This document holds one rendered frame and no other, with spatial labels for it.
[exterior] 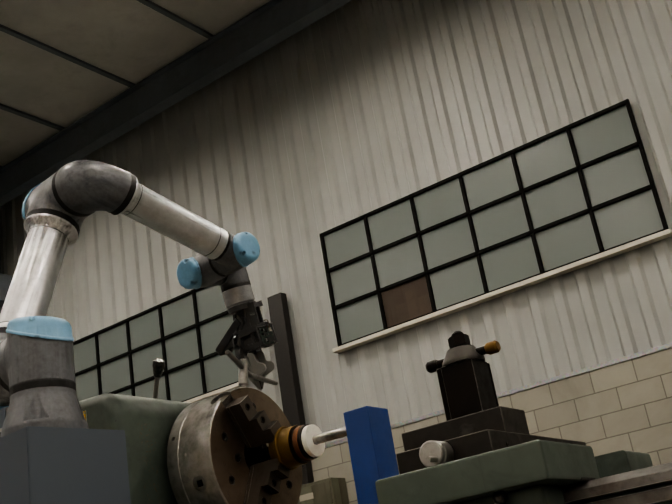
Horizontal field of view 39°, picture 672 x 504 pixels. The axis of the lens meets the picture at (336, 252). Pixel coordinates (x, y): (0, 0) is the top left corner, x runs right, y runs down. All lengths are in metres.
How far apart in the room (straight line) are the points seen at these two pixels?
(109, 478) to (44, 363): 0.24
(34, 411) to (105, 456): 0.15
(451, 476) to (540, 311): 7.65
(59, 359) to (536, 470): 0.86
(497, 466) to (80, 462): 0.70
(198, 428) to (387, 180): 8.40
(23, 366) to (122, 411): 0.36
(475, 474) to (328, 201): 9.36
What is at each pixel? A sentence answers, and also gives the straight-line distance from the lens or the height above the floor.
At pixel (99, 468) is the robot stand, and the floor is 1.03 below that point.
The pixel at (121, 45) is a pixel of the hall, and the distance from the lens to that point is 12.23.
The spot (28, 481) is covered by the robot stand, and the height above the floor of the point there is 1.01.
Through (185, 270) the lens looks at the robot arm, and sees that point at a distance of 2.30.
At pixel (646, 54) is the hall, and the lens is 9.49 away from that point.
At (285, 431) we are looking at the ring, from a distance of 2.07.
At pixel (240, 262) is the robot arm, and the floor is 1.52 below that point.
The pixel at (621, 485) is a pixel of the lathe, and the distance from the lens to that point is 1.57.
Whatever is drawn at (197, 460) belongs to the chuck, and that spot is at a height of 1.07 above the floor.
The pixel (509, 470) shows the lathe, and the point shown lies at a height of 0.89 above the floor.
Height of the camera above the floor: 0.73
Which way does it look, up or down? 21 degrees up
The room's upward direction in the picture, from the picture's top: 10 degrees counter-clockwise
